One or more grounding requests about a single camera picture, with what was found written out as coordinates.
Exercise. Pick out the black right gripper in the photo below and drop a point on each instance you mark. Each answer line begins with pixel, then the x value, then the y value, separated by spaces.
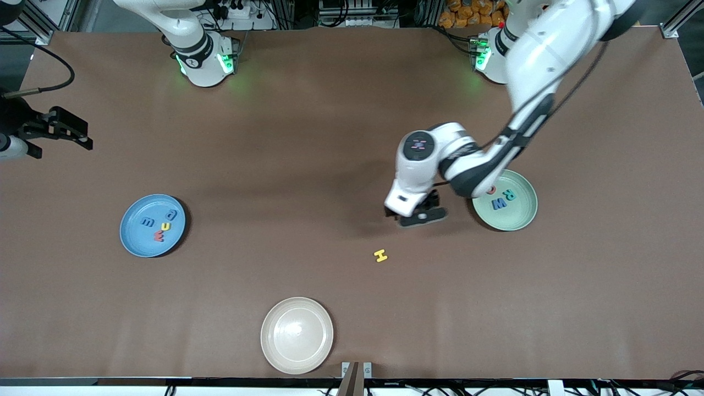
pixel 16 117

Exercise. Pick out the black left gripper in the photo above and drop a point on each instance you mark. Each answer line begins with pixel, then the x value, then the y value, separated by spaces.
pixel 432 198

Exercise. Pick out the yellow foam capital H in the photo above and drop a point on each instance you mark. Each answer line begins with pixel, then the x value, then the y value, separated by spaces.
pixel 380 256

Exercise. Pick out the blue foam capital W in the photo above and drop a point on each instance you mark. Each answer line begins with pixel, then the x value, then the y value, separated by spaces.
pixel 499 204

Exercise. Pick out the teal foam capital R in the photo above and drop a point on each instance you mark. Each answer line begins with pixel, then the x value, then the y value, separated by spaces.
pixel 510 195

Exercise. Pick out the blue foam lowercase m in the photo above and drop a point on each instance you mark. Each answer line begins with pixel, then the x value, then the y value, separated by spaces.
pixel 147 222

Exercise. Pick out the blue foam lowercase a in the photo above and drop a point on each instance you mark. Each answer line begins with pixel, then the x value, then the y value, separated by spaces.
pixel 174 214

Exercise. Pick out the yellow foam lowercase u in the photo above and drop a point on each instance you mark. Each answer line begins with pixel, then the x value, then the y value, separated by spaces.
pixel 166 226

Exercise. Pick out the red foam lowercase w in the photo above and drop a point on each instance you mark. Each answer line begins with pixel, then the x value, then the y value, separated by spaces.
pixel 159 237

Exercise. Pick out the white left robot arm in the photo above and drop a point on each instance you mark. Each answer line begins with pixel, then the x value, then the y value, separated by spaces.
pixel 544 49

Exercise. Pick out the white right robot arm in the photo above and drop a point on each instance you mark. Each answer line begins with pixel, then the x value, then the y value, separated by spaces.
pixel 198 55

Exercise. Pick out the pale green plate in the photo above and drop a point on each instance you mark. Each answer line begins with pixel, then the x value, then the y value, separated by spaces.
pixel 514 217

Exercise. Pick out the blue plate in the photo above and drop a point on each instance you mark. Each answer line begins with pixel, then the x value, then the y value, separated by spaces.
pixel 135 236

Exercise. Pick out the brown table cover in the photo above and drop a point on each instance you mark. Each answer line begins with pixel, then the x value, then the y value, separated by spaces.
pixel 352 110

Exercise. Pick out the beige plate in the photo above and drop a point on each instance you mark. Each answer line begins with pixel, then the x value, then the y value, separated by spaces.
pixel 297 335

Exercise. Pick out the orange mesh bag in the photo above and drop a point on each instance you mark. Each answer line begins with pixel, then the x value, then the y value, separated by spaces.
pixel 467 14

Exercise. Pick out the white power strip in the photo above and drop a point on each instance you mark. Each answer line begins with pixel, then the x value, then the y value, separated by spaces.
pixel 258 23

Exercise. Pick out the grey metal bracket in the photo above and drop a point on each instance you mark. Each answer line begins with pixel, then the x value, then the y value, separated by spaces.
pixel 367 369

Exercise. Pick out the brown camera post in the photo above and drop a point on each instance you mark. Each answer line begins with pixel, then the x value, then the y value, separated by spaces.
pixel 352 383

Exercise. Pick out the white table edge rail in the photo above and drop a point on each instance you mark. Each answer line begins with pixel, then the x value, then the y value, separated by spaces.
pixel 247 391

